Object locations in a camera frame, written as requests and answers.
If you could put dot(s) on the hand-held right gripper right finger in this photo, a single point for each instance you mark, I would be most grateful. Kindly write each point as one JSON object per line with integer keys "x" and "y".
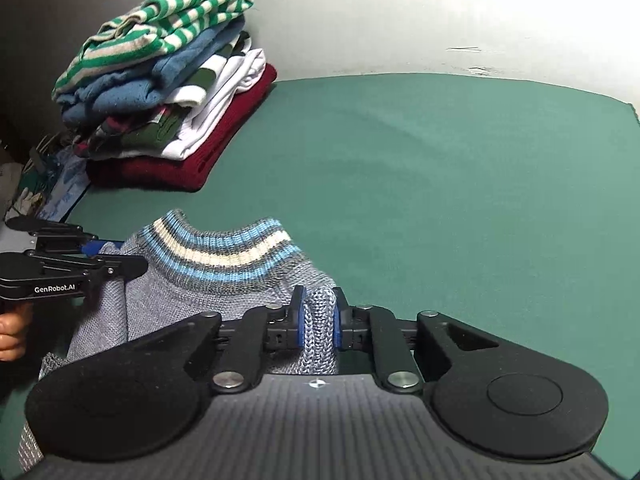
{"x": 337, "y": 322}

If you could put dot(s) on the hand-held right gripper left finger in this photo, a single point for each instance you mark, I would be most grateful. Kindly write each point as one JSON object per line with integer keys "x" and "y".
{"x": 299, "y": 320}

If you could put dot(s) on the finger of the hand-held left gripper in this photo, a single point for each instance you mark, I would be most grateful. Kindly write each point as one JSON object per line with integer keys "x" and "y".
{"x": 92, "y": 247}
{"x": 125, "y": 266}

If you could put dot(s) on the grey knit sweater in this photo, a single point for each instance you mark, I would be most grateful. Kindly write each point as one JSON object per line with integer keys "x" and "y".
{"x": 165, "y": 300}

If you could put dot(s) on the stack of folded clothes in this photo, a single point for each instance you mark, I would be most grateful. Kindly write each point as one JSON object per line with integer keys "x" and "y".
{"x": 165, "y": 170}
{"x": 220, "y": 90}

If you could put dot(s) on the person's left hand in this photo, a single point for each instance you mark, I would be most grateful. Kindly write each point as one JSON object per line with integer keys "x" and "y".
{"x": 12, "y": 335}

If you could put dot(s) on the blue floral cloth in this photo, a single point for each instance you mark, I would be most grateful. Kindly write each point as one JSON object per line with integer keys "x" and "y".
{"x": 65, "y": 185}

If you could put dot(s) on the white gloves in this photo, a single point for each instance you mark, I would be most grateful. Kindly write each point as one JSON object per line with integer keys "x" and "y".
{"x": 27, "y": 202}

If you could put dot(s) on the white cloth bag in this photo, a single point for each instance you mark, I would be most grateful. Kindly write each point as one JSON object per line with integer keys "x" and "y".
{"x": 9, "y": 185}

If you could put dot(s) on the multicoloured printed garment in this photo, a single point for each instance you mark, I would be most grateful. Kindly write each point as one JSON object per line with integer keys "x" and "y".
{"x": 100, "y": 140}

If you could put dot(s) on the dark green garment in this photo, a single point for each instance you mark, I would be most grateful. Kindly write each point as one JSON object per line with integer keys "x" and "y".
{"x": 145, "y": 135}

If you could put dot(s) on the blue sweater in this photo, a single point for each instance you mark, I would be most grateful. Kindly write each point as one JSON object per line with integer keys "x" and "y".
{"x": 115, "y": 95}

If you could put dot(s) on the green table mat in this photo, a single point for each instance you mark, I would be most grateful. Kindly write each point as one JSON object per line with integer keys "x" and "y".
{"x": 450, "y": 185}

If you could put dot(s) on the green white striped shirt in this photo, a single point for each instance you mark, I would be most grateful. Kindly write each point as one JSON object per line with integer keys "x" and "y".
{"x": 165, "y": 20}

